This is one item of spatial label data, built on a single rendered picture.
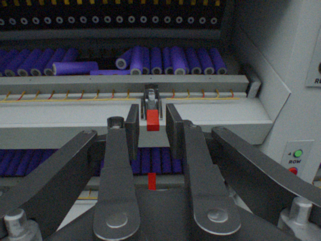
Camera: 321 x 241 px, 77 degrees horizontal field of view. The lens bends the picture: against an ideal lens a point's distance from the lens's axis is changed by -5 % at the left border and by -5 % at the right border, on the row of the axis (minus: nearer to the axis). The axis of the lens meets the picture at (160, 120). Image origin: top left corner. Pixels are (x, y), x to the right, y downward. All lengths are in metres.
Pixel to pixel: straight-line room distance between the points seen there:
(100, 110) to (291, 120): 0.25
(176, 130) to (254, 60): 0.23
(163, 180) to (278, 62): 0.27
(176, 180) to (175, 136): 0.25
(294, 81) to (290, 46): 0.04
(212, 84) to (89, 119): 0.17
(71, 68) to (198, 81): 0.18
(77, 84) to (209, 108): 0.18
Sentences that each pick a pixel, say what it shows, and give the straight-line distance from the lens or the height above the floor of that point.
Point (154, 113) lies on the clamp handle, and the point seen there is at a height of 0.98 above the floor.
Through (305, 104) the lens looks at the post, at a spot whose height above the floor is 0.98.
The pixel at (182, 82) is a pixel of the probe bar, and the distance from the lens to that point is 0.29.
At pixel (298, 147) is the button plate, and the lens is 0.35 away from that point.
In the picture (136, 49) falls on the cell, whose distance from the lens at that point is 0.34.
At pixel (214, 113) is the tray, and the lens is 0.29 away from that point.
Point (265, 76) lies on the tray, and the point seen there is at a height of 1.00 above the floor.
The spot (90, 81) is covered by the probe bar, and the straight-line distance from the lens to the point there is 0.30.
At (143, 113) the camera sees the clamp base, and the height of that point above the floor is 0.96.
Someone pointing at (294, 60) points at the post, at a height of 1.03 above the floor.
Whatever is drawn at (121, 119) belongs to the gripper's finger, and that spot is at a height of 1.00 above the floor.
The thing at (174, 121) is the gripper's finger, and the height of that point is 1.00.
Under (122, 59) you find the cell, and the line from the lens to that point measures 0.32.
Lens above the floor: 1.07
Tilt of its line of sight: 25 degrees down
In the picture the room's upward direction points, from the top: 1 degrees clockwise
